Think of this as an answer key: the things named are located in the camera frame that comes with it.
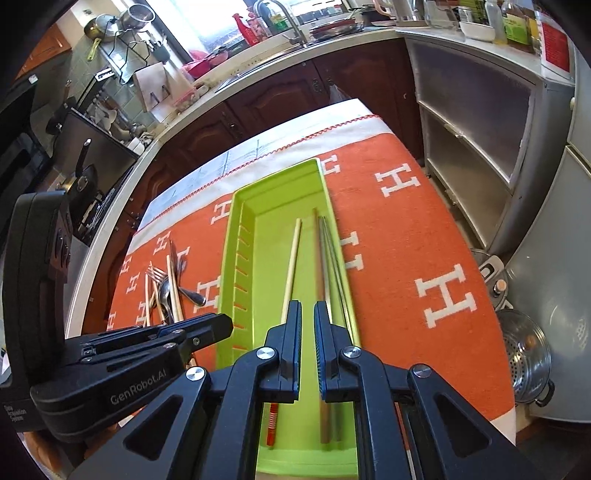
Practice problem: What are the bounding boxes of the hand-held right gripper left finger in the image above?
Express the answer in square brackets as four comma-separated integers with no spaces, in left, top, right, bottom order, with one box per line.
[69,300,304,480]

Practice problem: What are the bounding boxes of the green label bottle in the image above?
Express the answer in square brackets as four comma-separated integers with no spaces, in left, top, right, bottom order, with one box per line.
[503,0,537,52]

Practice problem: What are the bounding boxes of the black wire rack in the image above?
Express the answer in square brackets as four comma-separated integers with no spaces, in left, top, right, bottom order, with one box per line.
[95,37,168,86]

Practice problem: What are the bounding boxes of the red packet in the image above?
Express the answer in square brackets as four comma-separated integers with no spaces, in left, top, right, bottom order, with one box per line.
[538,18,576,77]

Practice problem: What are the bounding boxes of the clear bottle yellow liquid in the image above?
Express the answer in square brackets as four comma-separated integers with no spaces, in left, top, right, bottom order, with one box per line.
[485,0,505,45]

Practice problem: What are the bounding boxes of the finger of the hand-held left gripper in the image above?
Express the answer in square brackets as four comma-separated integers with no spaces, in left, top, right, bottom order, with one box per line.
[65,314,234,355]
[83,334,200,371]

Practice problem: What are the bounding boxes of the frying pan yellow-green handle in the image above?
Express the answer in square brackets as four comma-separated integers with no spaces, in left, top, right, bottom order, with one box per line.
[83,14,122,62]

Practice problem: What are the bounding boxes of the dark wooden kitchen cabinets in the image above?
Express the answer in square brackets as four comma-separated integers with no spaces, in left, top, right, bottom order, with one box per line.
[99,37,426,259]

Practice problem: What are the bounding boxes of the metal spoon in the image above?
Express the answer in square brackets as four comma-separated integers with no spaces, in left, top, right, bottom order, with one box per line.
[158,281,175,320]
[173,258,208,306]

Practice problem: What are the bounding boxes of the black frying pan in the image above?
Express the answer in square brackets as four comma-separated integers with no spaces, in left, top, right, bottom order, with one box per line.
[60,138,100,245]

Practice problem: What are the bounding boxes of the grey frosted cabinet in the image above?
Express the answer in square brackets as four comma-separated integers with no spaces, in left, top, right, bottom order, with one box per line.
[406,37,546,250]

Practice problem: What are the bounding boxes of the orange blanket white print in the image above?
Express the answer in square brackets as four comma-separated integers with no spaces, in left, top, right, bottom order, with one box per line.
[107,115,517,462]

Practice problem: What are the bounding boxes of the white bowl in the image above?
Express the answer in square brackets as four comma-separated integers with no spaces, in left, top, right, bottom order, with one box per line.
[459,21,498,43]

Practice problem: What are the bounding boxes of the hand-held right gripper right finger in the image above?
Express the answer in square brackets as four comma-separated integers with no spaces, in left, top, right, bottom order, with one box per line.
[314,300,532,480]

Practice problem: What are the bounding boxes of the white electric kettle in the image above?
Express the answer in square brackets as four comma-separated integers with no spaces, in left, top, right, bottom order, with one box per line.
[392,0,426,25]

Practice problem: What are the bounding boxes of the stack of dishes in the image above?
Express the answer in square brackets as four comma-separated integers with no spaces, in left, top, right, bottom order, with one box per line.
[309,14,366,40]

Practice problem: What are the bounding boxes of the metal sink faucet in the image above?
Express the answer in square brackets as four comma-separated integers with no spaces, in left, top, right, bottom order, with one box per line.
[256,0,306,47]

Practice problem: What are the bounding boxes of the black gas stove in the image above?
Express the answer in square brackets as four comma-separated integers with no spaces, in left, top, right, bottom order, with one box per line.
[60,108,141,250]

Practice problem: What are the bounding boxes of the green plastic utensil tray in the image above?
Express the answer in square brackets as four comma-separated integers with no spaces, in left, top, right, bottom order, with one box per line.
[216,158,363,480]

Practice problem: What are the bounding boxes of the white cutting board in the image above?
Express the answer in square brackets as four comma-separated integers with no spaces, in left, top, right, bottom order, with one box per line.
[133,62,195,114]

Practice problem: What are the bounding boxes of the glass pitcher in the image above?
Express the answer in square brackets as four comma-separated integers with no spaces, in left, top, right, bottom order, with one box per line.
[425,0,462,29]

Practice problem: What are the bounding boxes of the red spray bottle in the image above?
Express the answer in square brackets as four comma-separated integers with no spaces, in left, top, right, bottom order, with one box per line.
[233,13,260,48]

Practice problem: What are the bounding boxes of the metal fork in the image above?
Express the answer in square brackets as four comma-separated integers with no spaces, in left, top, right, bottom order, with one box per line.
[155,270,170,324]
[146,263,162,310]

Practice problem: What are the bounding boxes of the red plastic basin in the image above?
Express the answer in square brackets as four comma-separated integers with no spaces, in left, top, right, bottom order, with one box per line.
[182,48,230,80]

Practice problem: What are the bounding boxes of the steel steamer pot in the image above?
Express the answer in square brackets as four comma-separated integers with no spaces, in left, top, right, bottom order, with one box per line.
[496,309,556,408]

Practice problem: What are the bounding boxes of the white kitchen countertop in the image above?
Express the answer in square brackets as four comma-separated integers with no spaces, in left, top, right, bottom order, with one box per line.
[65,18,578,342]

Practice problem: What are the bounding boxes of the light wooden chopstick red end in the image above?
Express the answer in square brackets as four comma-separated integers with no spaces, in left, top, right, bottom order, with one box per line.
[265,218,302,448]

